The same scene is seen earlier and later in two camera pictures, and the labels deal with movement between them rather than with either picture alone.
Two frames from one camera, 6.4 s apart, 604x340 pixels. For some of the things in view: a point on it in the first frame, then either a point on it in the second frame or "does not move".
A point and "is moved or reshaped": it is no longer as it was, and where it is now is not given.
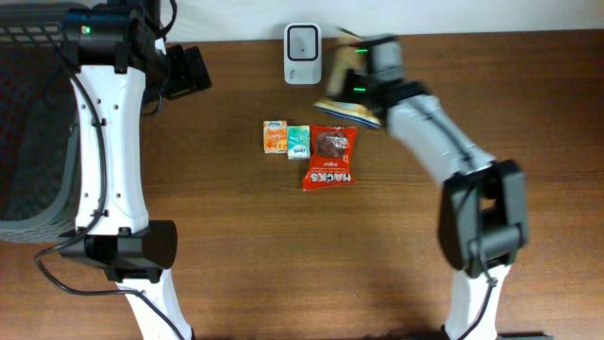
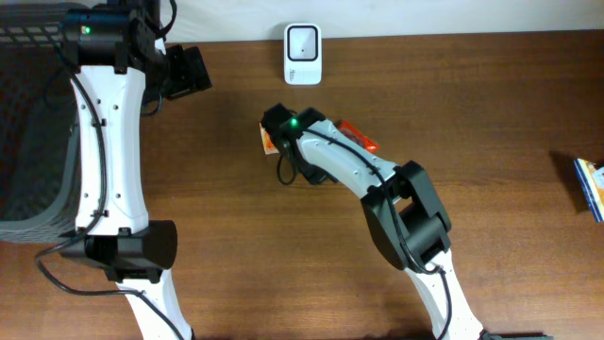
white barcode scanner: [302, 54] does not move
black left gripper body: [176, 75] does not move
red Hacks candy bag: [330, 163] is moved or reshaped
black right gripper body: [372, 92] -> [312, 174]
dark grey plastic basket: [37, 89] does not move
